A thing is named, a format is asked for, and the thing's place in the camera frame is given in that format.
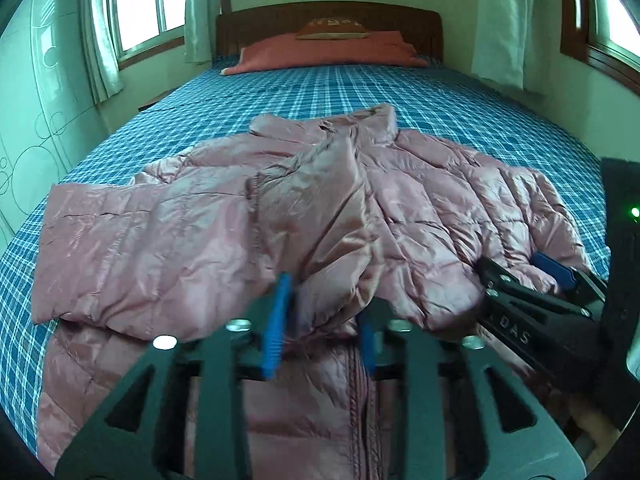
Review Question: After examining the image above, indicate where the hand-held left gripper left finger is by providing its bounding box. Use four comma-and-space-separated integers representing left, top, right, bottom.
54, 273, 293, 480

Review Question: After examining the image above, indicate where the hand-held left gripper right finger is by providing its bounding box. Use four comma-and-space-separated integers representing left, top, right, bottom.
357, 297, 587, 480

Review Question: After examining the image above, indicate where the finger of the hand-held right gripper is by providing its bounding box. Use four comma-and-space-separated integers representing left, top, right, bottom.
477, 257, 606, 401
530, 252, 608, 311

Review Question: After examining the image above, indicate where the pink puffer jacket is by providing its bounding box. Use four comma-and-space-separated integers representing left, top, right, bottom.
31, 102, 593, 480

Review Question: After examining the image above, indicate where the bed with blue plaid sheet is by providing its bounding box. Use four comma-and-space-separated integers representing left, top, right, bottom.
0, 52, 613, 461

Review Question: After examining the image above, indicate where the brown framed window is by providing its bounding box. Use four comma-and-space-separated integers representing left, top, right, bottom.
557, 0, 640, 96

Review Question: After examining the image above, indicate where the pale green curtain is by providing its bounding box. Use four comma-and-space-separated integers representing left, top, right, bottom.
184, 0, 231, 65
80, 0, 123, 106
470, 0, 563, 93

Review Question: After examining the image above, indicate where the red folded blanket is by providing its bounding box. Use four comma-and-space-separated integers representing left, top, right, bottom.
220, 30, 431, 77

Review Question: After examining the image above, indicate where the wooden headboard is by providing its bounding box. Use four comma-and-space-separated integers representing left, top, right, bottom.
215, 1, 445, 63

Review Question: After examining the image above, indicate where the brown embroidered pillow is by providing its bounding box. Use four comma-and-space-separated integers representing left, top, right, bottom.
295, 16, 370, 41

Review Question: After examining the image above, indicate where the white wardrobe with circle pattern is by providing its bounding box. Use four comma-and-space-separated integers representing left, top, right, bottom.
0, 0, 108, 256

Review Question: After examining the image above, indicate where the white framed window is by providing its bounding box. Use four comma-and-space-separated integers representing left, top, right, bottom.
102, 0, 188, 61

